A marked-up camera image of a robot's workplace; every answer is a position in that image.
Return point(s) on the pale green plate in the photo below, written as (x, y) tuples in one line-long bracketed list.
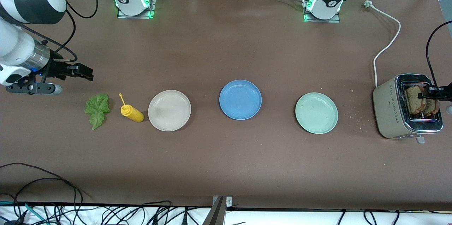
[(316, 113)]

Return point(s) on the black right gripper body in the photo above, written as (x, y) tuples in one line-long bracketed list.
[(56, 69)]

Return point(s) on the beige chrome toaster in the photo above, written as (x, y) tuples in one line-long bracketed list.
[(386, 112)]

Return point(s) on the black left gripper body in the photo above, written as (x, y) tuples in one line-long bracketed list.
[(442, 92)]

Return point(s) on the cream plate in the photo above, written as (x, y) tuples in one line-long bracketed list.
[(169, 110)]

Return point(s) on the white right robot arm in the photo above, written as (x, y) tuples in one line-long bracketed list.
[(14, 46)]

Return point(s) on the aluminium camera post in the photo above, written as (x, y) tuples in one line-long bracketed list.
[(216, 216)]

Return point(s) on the brown bread slice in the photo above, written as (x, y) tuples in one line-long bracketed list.
[(411, 103), (431, 109)]

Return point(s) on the blue plate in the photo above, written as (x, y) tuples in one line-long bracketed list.
[(240, 99)]

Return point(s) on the green lettuce leaf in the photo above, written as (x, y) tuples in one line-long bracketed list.
[(97, 110)]

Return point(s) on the yellow squeeze bottle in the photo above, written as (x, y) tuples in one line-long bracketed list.
[(132, 113)]

